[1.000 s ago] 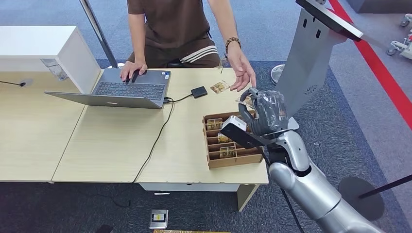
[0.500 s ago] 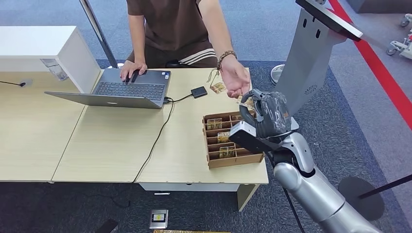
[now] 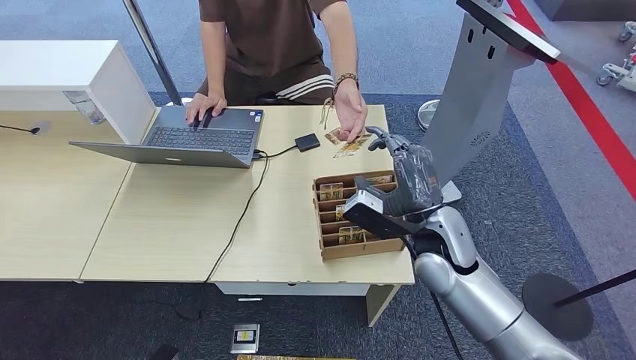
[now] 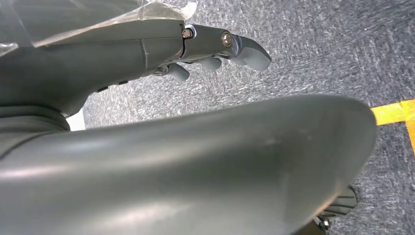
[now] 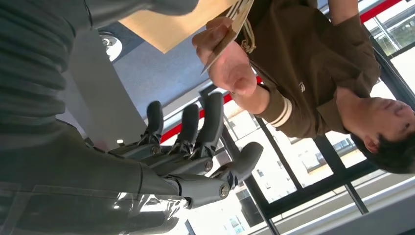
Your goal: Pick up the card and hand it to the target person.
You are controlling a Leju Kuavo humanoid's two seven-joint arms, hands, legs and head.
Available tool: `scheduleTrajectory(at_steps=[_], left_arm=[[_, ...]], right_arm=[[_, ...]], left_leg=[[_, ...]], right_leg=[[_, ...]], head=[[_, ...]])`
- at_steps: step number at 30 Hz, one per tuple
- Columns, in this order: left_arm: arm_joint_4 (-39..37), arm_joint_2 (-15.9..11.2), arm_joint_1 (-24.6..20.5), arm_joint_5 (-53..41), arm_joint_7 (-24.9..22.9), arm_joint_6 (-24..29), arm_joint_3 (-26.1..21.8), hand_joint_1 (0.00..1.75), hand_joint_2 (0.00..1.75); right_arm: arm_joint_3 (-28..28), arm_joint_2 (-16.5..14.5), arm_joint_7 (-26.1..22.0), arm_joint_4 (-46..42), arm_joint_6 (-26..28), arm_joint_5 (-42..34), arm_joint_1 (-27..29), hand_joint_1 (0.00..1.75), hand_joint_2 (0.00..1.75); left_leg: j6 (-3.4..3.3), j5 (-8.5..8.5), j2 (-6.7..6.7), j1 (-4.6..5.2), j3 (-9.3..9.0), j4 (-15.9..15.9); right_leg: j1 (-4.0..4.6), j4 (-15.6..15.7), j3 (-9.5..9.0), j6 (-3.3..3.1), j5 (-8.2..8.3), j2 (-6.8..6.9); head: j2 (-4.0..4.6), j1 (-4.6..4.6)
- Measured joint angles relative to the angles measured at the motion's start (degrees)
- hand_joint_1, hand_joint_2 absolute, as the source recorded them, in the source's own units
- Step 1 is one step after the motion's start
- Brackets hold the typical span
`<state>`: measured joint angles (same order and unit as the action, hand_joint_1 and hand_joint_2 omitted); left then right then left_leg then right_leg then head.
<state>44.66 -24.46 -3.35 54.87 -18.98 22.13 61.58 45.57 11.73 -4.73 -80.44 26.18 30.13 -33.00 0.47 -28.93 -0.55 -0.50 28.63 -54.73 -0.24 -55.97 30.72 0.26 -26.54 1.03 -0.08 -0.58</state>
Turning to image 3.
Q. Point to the person's left hand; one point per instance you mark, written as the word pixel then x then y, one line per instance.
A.
pixel 350 112

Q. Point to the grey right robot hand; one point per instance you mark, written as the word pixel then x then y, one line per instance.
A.
pixel 417 184

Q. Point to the person's right hand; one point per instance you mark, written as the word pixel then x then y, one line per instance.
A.
pixel 204 104

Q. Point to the printed card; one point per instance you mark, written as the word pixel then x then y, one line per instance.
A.
pixel 331 192
pixel 380 179
pixel 334 137
pixel 354 147
pixel 352 235
pixel 341 213

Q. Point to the person's left forearm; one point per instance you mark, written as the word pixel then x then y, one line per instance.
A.
pixel 342 44

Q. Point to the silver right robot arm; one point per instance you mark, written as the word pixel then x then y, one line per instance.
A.
pixel 477 298

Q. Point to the person's right forearm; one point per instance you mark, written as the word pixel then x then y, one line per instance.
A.
pixel 213 64

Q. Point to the black card reader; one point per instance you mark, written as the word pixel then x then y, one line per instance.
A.
pixel 307 142

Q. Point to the cardboard card organizer box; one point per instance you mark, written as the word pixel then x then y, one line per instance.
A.
pixel 357 251

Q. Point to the person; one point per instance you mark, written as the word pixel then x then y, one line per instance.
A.
pixel 268 35

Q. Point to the grey laptop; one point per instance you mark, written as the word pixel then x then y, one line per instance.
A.
pixel 198 139

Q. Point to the black stool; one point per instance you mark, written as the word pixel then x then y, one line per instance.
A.
pixel 268 98

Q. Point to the white round floor base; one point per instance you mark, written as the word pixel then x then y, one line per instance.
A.
pixel 428 115

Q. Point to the grey kiosk stand with screen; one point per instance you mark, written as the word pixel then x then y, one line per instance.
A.
pixel 467 114

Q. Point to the metal desk clamp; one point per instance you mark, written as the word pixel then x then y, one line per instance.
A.
pixel 87 107

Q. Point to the white cabinet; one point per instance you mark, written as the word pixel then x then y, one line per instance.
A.
pixel 59 69

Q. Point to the black stanchion with round base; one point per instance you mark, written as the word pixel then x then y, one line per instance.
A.
pixel 556 308

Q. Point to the white strip under desk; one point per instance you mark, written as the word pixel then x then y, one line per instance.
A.
pixel 249 299

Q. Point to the small white floor device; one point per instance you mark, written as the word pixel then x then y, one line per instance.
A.
pixel 245 338

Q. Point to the grey wheeled cart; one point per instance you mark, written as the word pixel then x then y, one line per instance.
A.
pixel 621 72

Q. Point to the dark grey platform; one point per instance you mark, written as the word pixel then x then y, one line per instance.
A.
pixel 586 9

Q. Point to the grey caster wheel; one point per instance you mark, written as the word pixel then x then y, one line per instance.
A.
pixel 627 33

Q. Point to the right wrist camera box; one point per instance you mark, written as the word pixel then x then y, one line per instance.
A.
pixel 370 216

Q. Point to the white desk frame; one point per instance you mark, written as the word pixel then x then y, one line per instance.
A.
pixel 298 289

